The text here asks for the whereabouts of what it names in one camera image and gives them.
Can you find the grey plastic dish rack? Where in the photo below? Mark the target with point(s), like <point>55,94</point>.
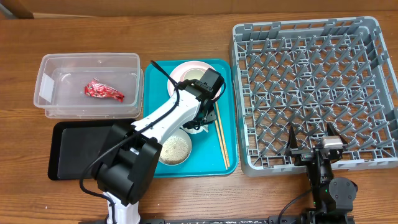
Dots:
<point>306,75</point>

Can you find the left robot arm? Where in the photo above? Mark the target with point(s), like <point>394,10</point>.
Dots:
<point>126,164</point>

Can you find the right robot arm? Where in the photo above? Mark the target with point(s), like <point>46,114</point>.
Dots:
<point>332,196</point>

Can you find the black plastic tray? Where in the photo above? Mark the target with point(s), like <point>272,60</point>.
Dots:
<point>75,144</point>

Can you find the white rice pile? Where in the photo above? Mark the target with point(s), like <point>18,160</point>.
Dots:
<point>174,151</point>

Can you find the teal plastic serving tray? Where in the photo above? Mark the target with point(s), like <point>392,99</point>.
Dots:
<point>206,157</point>

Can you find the clear plastic waste bin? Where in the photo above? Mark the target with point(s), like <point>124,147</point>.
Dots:
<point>61,79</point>

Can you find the wooden chopstick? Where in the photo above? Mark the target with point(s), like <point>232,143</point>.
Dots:
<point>222,132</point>
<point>221,143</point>

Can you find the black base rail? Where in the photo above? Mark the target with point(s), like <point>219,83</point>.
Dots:
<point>217,221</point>

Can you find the grey bowl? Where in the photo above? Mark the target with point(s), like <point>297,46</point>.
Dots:
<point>181,133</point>

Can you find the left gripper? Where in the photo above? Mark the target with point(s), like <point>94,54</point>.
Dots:
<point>211,116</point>

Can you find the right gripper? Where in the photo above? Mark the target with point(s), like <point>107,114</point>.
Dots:
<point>303,154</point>

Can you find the white paper napkin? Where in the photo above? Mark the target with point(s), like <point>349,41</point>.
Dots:
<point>203,128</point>

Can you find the white ceramic cup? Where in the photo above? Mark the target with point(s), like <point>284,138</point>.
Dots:
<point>193,74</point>

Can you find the red foil wrapper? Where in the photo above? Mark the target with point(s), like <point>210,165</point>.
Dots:
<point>99,90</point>

